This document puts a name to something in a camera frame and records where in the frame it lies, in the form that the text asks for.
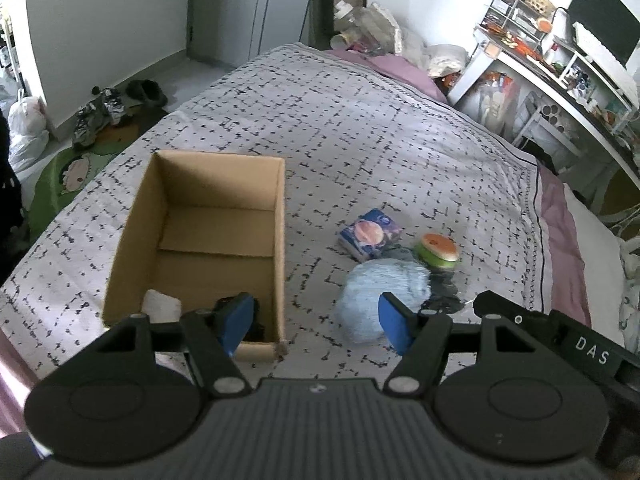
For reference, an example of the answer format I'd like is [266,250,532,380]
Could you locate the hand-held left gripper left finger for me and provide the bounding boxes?
[92,292,256,399]

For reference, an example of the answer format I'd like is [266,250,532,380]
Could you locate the black soft item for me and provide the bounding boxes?
[215,296,267,343]

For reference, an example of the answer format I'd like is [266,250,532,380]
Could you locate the dark fuzzy slippers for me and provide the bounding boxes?
[124,78,169,109]

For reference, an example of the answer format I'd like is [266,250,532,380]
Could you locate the pile of white plastic bags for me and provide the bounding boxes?
[399,24,469,79]

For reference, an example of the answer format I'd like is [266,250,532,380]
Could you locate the white plastic bag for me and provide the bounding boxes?
[7,88,51,172]

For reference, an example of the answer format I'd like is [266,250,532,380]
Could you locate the white desk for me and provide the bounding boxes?
[446,24,640,192]

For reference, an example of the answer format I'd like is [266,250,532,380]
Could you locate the white black-patterned blanket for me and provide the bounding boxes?
[0,42,552,387]

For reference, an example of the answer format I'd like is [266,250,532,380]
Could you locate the light blue fluffy plush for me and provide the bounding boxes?
[333,257,432,345]

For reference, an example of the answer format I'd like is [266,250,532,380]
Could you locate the clear plastic jar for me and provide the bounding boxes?
[333,0,402,56]

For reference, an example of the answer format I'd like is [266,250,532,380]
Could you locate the dark cloth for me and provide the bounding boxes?
[419,271,477,315]

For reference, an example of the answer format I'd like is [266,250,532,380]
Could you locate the grey wardrobe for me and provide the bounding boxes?
[187,0,314,69]

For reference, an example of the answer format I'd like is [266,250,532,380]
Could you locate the white soft cloth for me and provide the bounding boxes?
[141,288,182,324]

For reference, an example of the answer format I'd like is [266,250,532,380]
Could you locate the green and orange round tin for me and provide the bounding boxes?
[416,232,460,272]

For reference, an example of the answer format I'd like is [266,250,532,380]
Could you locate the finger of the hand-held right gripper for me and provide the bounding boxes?
[472,290,557,335]

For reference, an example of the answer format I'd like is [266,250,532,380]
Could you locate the light printed quilt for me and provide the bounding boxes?
[616,237,640,348]

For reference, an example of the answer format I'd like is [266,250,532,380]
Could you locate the paper cup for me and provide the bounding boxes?
[329,30,359,52]

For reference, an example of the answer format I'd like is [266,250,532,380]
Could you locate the green cartoon rug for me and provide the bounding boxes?
[22,114,172,242]

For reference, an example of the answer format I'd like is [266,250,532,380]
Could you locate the black monitor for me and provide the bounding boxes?
[567,0,640,69]

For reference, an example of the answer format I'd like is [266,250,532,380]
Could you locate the white keyboard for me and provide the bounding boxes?
[572,22,632,74]

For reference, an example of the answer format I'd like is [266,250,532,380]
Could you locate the clear drawer organizer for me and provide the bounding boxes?
[474,0,554,57]

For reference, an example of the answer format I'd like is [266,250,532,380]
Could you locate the white pillow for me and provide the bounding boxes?
[562,182,629,347]

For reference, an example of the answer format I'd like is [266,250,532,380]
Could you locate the white metal stool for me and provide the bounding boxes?
[509,91,592,172]

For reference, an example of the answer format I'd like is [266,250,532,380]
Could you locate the grey patterned sneaker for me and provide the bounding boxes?
[102,88,126,127]
[72,101,109,149]

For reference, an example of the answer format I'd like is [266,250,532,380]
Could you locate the blue printed tissue pack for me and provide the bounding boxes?
[338,208,405,263]

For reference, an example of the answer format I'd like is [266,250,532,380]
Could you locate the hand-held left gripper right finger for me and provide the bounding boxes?
[377,291,538,401]

